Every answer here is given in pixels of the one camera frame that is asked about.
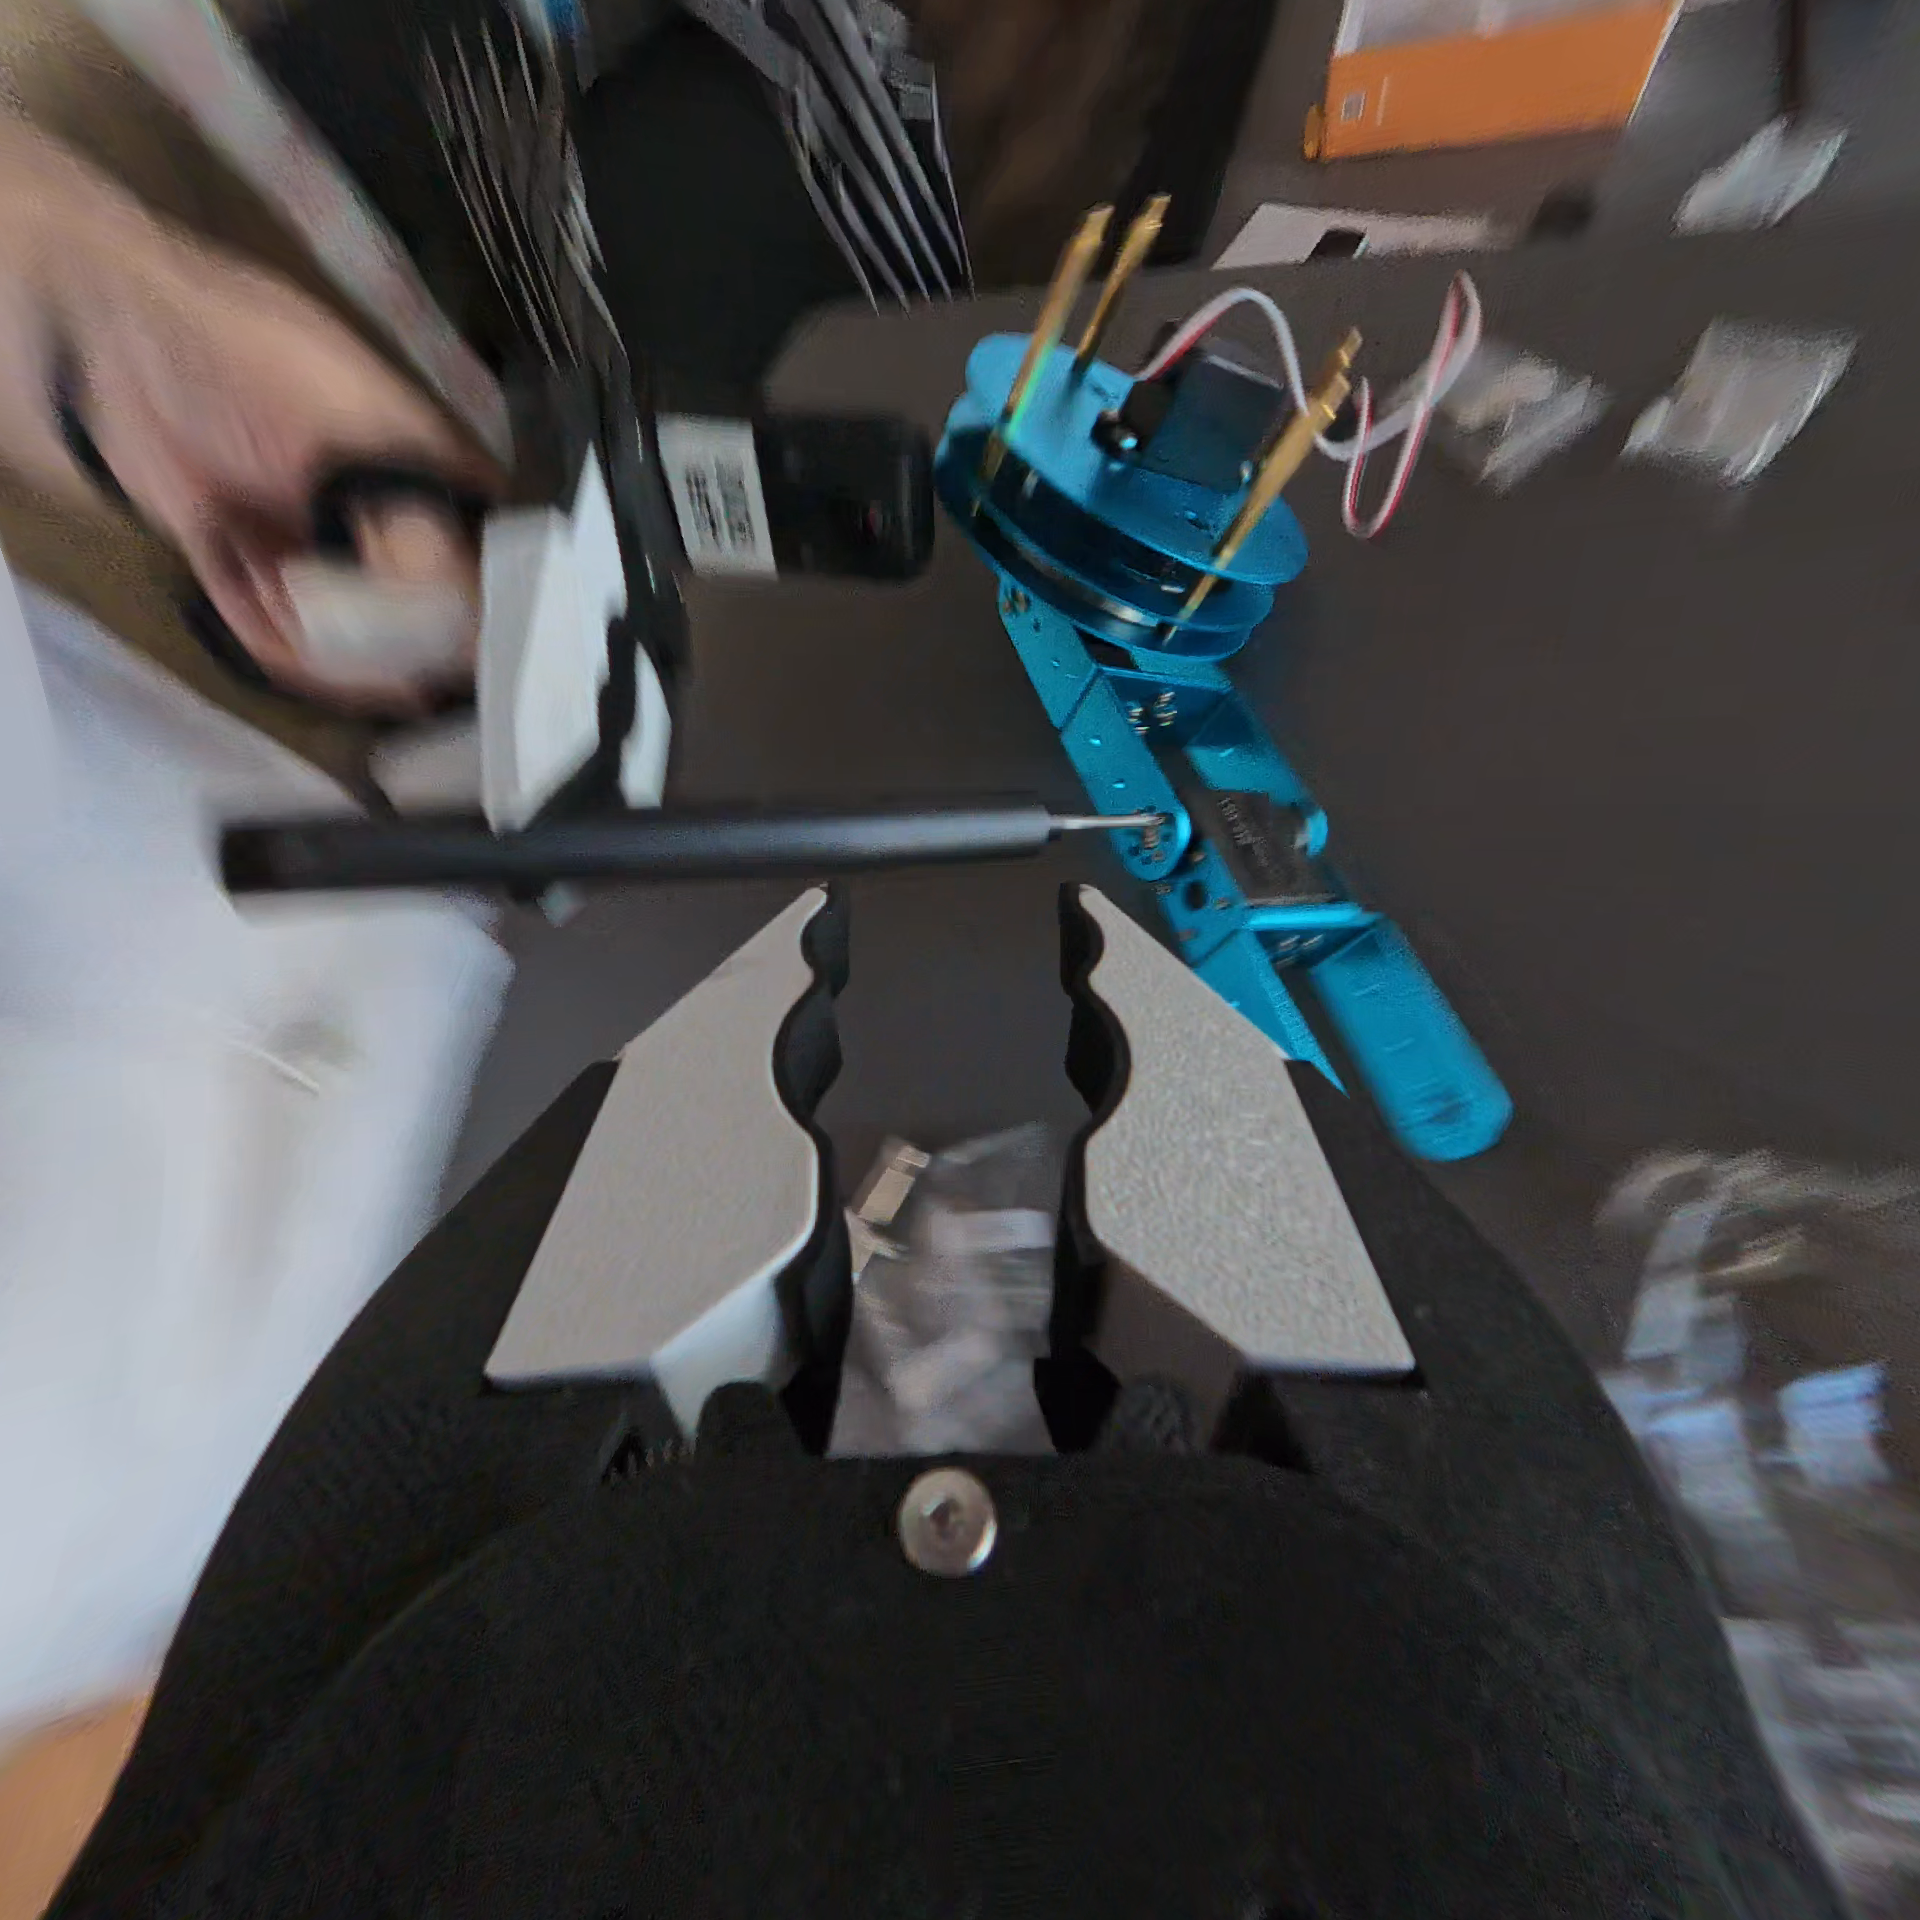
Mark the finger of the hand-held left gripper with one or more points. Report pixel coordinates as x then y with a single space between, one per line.
644 735
547 675

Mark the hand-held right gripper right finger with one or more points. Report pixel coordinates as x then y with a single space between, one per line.
1231 1201

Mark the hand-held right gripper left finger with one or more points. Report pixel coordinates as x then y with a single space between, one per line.
675 1201

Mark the black electric screwdriver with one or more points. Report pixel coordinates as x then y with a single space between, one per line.
675 848

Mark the blue toy robot arm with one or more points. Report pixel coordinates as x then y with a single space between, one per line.
1395 1036

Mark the silver screwdriver bit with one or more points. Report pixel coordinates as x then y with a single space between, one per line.
1110 822

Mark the dark grey desk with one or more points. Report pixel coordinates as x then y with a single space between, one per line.
1575 840

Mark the person's left hand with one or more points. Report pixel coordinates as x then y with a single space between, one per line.
148 346

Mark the clear bag of small nuts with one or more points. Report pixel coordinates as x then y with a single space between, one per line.
960 1305

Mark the black white striped cloth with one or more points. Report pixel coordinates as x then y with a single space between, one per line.
840 148

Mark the white cardboard box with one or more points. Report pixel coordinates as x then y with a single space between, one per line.
1320 236

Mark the clear bag of silver screws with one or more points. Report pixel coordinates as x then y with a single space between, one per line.
1800 1620

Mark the orange cardboard box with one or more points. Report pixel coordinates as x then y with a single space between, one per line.
1500 90

